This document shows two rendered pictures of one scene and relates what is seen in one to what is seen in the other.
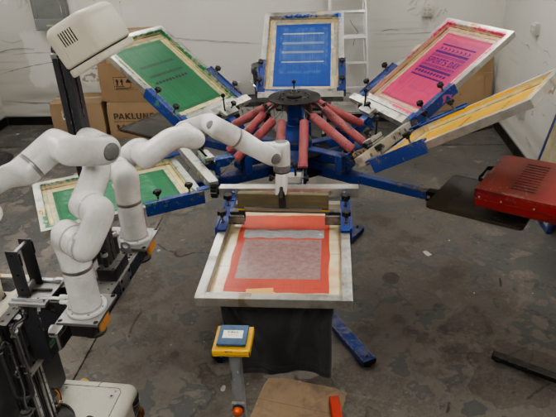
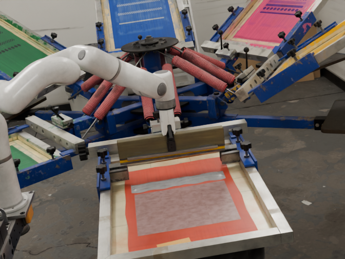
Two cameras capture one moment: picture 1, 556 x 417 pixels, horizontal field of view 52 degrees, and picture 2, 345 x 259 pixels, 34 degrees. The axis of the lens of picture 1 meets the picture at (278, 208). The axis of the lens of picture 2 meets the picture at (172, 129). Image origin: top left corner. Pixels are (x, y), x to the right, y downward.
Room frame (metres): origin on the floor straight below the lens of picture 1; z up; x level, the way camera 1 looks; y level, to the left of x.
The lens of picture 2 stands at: (0.25, 0.29, 1.90)
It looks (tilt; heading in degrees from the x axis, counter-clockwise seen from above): 20 degrees down; 351
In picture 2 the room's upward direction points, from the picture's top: 8 degrees counter-clockwise
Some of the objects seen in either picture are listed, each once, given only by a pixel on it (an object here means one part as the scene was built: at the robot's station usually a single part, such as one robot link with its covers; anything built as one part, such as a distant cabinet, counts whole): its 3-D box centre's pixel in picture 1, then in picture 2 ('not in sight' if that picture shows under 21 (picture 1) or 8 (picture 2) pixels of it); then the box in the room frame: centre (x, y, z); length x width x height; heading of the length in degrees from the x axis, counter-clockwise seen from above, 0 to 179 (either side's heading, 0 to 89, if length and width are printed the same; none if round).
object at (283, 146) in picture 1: (272, 153); (153, 87); (2.24, 0.01, 1.33); 0.15 x 0.10 x 0.11; 120
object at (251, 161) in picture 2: (345, 218); (243, 155); (2.27, -0.31, 0.98); 0.30 x 0.05 x 0.07; 174
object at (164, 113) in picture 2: (281, 179); (167, 117); (2.25, -0.02, 1.20); 0.10 x 0.07 x 0.11; 174
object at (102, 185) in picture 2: (226, 218); (104, 177); (2.34, 0.24, 0.98); 0.30 x 0.05 x 0.07; 174
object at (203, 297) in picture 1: (280, 246); (181, 193); (2.07, -0.01, 0.97); 0.79 x 0.58 x 0.04; 174
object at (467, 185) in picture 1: (400, 186); (284, 120); (2.72, -0.66, 0.91); 1.34 x 0.40 x 0.08; 54
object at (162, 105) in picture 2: (281, 166); (165, 102); (2.26, -0.03, 1.26); 0.09 x 0.07 x 0.03; 174
